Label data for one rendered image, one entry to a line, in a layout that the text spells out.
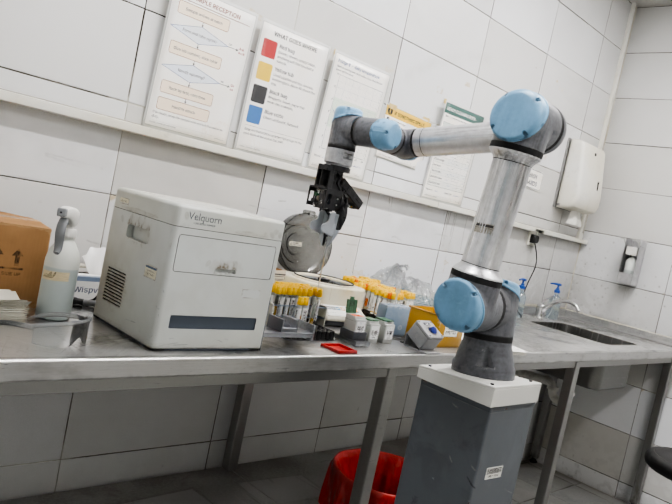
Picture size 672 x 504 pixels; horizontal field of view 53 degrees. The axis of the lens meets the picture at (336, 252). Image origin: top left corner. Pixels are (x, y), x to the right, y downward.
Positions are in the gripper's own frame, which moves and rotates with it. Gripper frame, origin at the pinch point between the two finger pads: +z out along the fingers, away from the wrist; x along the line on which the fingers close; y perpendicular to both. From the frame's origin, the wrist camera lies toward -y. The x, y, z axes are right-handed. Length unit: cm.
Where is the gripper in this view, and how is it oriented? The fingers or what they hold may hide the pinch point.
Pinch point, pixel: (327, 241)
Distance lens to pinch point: 178.2
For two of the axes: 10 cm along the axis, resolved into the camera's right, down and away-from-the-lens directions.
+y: -7.0, -1.0, -7.1
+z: -2.1, 9.8, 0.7
